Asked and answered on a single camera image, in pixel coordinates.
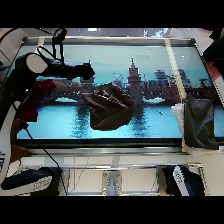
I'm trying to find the grey garment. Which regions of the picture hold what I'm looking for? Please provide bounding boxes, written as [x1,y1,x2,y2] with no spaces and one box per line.
[182,94,220,151]

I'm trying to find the silver frame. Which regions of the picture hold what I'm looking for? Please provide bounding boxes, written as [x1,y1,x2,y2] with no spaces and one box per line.
[13,35,214,197]

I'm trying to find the brown garment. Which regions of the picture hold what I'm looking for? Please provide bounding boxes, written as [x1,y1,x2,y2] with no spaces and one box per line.
[81,82,138,132]

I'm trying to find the black cable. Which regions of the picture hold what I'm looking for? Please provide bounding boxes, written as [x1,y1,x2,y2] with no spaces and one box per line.
[12,102,69,197]

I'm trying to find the red garment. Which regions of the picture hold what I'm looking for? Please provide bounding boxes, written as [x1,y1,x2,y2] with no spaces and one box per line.
[15,79,57,123]

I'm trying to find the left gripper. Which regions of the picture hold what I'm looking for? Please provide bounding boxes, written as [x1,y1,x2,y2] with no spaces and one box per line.
[75,62,97,81]

